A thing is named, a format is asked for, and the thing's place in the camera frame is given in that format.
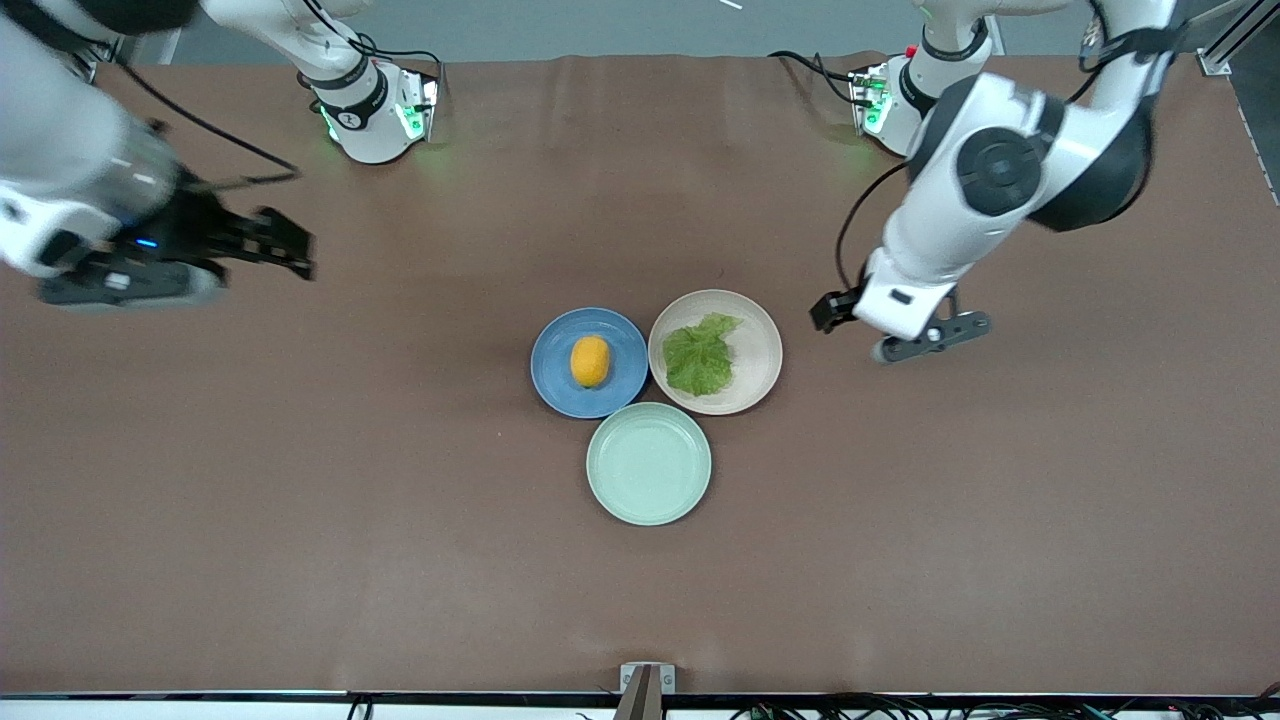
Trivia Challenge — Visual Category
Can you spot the blue plate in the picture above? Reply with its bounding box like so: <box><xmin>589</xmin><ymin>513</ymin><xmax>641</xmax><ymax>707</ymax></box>
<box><xmin>530</xmin><ymin>306</ymin><xmax>650</xmax><ymax>420</ymax></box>

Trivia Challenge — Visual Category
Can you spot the black table edge rail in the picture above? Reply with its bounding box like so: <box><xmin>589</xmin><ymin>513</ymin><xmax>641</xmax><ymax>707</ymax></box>
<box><xmin>0</xmin><ymin>689</ymin><xmax>1280</xmax><ymax>701</ymax></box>

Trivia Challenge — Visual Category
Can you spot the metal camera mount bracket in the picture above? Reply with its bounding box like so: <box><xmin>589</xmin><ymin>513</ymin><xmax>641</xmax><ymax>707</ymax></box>
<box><xmin>612</xmin><ymin>662</ymin><xmax>676</xmax><ymax>720</ymax></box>

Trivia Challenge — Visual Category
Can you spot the black base cable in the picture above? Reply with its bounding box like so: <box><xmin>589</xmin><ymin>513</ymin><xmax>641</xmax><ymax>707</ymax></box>
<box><xmin>768</xmin><ymin>48</ymin><xmax>863</xmax><ymax>105</ymax></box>
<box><xmin>300</xmin><ymin>0</ymin><xmax>446</xmax><ymax>96</ymax></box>

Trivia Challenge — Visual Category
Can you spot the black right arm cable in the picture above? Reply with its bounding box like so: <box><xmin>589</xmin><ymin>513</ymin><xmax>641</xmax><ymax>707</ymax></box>
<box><xmin>100</xmin><ymin>55</ymin><xmax>301</xmax><ymax>193</ymax></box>

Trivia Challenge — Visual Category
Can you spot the beige plate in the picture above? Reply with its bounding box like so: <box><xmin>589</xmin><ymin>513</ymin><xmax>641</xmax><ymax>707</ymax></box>
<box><xmin>648</xmin><ymin>289</ymin><xmax>784</xmax><ymax>416</ymax></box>

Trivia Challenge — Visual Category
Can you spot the aluminium frame profile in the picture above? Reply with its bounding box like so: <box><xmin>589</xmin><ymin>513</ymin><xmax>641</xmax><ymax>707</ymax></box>
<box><xmin>70</xmin><ymin>28</ymin><xmax>183</xmax><ymax>83</ymax></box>
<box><xmin>1195</xmin><ymin>0</ymin><xmax>1280</xmax><ymax>77</ymax></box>

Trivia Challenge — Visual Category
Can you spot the green lettuce leaf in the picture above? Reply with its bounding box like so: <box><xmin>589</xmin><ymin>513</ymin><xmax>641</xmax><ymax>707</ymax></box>
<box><xmin>661</xmin><ymin>313</ymin><xmax>745</xmax><ymax>397</ymax></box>

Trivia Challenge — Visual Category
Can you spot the brown table cover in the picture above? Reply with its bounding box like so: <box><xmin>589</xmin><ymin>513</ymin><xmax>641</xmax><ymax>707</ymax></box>
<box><xmin>0</xmin><ymin>52</ymin><xmax>1280</xmax><ymax>696</ymax></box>

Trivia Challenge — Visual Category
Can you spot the black left base cable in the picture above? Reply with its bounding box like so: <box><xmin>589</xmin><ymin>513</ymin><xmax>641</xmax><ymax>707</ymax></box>
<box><xmin>768</xmin><ymin>48</ymin><xmax>863</xmax><ymax>105</ymax></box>

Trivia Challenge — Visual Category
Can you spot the black right base cable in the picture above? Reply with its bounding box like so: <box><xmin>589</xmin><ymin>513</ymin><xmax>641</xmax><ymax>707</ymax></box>
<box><xmin>300</xmin><ymin>0</ymin><xmax>446</xmax><ymax>96</ymax></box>

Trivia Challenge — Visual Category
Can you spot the black cable bundle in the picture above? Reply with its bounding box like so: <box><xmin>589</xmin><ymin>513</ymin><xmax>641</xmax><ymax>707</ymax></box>
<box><xmin>730</xmin><ymin>688</ymin><xmax>1280</xmax><ymax>720</ymax></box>

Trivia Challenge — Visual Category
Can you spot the mint green plate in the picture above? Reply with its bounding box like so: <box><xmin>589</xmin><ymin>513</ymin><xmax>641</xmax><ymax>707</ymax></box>
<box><xmin>586</xmin><ymin>402</ymin><xmax>713</xmax><ymax>527</ymax></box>

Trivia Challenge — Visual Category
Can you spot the yellow lemon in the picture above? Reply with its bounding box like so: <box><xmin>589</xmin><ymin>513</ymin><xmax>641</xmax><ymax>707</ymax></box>
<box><xmin>570</xmin><ymin>335</ymin><xmax>612</xmax><ymax>389</ymax></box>

